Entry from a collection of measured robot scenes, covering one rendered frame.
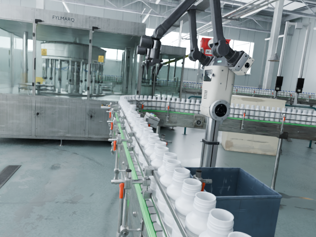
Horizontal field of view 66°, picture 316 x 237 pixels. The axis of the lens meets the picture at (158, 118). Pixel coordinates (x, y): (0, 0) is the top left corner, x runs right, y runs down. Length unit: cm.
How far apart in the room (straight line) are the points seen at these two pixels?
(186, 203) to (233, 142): 503
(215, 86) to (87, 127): 329
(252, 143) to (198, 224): 517
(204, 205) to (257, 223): 70
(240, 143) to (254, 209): 449
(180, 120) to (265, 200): 206
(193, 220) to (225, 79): 143
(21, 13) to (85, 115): 194
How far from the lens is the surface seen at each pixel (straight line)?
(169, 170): 60
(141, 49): 194
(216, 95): 179
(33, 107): 478
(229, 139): 547
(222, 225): 40
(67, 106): 467
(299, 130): 333
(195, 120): 289
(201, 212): 45
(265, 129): 318
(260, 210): 111
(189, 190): 50
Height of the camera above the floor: 136
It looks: 9 degrees down
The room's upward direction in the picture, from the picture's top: 5 degrees clockwise
